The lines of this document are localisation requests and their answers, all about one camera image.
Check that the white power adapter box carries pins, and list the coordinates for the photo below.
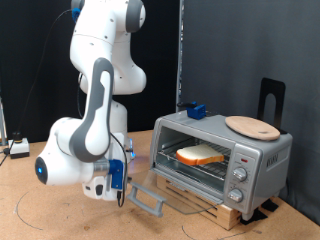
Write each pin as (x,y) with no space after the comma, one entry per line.
(19,146)

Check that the black metal bookend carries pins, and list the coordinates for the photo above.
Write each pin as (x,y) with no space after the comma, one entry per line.
(271,87)

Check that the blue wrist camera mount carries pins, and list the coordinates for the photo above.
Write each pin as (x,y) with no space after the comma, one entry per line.
(116,173)

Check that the slice of white bread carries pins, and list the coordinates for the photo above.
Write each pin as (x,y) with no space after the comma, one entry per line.
(199,154)

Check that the black foam pad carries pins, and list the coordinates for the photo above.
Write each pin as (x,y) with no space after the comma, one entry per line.
(270,205)
(253,216)

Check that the silver oven knob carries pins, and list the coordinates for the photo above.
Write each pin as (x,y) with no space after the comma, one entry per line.
(240,174)
(235,195)

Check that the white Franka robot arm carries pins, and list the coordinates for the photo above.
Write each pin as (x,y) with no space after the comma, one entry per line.
(96,100)

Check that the small round wooden board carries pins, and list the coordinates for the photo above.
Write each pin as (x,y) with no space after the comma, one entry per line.
(251,127)

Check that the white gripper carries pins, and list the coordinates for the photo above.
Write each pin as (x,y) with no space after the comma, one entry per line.
(98,190)

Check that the slotted wooden block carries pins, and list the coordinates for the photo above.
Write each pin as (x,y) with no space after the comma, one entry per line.
(230,216)

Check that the metal frame post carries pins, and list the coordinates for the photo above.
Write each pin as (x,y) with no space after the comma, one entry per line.
(2,123)

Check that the silver toaster oven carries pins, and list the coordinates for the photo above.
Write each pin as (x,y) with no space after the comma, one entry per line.
(266,163)

